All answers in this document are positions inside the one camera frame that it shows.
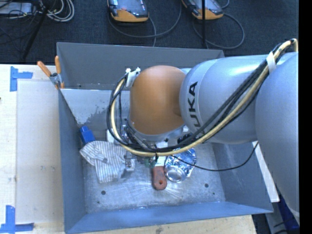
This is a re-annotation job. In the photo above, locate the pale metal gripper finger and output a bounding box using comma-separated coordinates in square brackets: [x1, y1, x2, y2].
[123, 154, 136, 178]

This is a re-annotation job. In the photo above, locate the white striped cloth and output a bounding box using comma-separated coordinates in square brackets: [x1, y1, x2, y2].
[79, 140, 128, 184]

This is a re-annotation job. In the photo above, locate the red-brown flat block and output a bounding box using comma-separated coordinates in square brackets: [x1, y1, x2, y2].
[152, 166, 168, 191]

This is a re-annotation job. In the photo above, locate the small white box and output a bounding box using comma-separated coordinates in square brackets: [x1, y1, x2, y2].
[105, 129, 116, 144]

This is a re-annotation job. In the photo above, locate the crumpled shiny silver packet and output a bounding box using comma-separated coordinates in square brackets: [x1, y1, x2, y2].
[163, 148, 197, 183]

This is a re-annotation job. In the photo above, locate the grey metal bin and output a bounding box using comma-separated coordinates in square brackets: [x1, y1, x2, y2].
[56, 42, 274, 234]

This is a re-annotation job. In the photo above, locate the blue plastic block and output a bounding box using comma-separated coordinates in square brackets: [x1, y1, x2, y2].
[79, 126, 96, 146]

